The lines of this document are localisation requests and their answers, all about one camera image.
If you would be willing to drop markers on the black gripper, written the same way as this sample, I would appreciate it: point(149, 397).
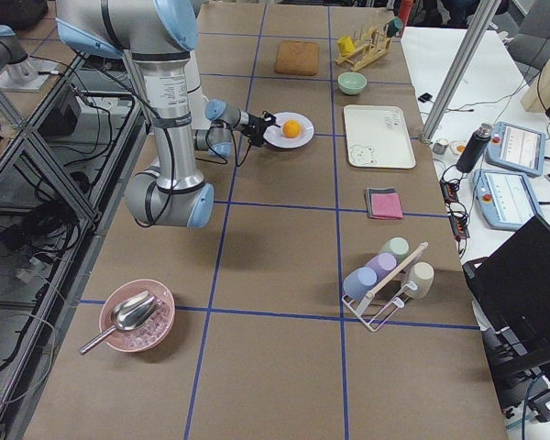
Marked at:
point(252, 125)

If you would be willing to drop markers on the white round plate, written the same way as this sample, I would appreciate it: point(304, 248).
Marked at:
point(276, 136)

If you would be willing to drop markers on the orange fruit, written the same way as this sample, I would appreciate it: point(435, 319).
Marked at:
point(291, 129)

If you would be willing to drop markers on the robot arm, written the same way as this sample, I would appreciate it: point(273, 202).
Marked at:
point(156, 40)

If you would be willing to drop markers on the cream bear serving tray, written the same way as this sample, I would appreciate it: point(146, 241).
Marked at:
point(377, 137)

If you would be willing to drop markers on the wooden cutting board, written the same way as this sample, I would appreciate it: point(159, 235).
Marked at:
point(295, 57)

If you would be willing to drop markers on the light green bowl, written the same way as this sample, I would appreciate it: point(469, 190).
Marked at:
point(351, 83)

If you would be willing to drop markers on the yellow mug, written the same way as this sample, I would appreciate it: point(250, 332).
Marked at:
point(345, 46)

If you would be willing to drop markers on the wooden dish rack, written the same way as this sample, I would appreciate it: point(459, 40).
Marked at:
point(370, 44)

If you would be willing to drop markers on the pink folded cloth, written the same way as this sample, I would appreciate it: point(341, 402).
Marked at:
point(385, 206)

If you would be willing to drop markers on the dark green mug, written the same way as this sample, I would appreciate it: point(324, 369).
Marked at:
point(393, 28)

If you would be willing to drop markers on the small black device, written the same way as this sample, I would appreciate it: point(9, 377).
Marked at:
point(425, 97)

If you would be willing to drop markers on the small metal tin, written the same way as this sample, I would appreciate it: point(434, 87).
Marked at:
point(440, 146)

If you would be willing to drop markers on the red cylinder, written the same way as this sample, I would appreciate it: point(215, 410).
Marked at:
point(404, 11)

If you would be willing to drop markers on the green tumbler cup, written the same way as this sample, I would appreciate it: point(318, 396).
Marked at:
point(397, 246)

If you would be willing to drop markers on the purple tumbler cup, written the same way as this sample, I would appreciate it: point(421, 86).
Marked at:
point(382, 264)

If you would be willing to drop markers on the blue tumbler cup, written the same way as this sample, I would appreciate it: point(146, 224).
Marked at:
point(359, 282)

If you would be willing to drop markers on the egg shaped coaster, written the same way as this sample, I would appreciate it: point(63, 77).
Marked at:
point(457, 147)

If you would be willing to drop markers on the black usb hub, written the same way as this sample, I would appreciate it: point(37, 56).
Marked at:
point(449, 190)

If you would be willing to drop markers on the black water bottle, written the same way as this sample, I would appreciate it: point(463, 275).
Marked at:
point(474, 148)

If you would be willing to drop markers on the beige tumbler cup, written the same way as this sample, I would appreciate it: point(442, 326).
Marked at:
point(419, 280)

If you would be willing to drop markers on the metal scoop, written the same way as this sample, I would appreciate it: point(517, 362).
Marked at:
point(126, 316)

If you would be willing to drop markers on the pink bowl with ice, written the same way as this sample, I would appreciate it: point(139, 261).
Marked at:
point(154, 319)

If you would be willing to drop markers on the teach pendant far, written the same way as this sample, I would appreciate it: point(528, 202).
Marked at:
point(516, 148)

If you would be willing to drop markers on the teach pendant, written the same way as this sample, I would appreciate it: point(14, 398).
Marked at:
point(516, 148)
point(506, 199)

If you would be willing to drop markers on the teach pendant near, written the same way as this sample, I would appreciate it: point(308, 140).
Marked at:
point(506, 199)

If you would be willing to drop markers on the black laptop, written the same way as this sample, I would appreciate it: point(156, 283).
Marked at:
point(512, 287)

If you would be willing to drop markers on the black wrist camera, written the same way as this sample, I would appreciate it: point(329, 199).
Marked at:
point(256, 139)

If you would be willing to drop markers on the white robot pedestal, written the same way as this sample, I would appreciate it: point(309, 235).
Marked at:
point(191, 101)

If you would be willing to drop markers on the aluminium frame post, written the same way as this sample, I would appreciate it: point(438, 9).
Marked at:
point(486, 11)

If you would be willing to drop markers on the white wire cup rack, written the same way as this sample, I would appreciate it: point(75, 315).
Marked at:
point(387, 297)

